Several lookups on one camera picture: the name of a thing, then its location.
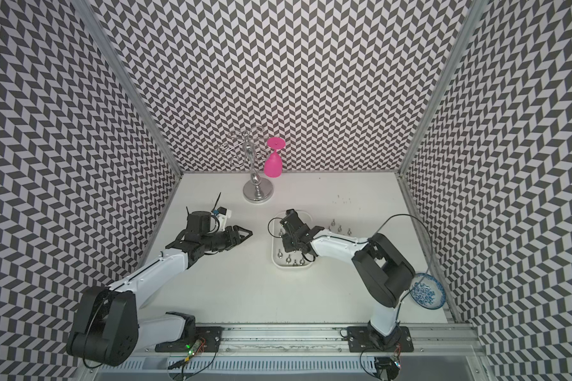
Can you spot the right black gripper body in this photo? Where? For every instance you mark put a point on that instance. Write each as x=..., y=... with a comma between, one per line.
x=290, y=243

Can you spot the blue patterned bowl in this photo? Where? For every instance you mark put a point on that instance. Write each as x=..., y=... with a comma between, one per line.
x=427, y=292

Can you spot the white rectangular storage tray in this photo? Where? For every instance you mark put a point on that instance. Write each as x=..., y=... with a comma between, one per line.
x=280, y=258

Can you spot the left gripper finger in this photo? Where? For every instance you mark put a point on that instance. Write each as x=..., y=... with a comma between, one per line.
x=240, y=244
x=243, y=234

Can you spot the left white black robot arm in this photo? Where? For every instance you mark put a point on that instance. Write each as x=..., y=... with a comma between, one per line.
x=106, y=328

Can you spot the aluminium front rail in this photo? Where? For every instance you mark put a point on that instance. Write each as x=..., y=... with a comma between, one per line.
x=250, y=340

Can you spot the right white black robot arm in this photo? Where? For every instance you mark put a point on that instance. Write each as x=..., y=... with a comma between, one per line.
x=383, y=269

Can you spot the pink plastic wine glass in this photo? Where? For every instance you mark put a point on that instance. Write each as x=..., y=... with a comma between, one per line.
x=274, y=164

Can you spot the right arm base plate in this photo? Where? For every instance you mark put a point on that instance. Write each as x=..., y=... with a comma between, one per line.
x=380, y=339

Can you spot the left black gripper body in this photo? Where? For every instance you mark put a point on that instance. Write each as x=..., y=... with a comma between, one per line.
x=216, y=240

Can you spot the chrome glass holder stand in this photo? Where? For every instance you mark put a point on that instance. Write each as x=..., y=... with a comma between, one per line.
x=257, y=189

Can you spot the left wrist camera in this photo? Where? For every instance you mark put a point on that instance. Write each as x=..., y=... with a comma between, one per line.
x=222, y=213

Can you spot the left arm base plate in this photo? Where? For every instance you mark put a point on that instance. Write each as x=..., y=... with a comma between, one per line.
x=210, y=336

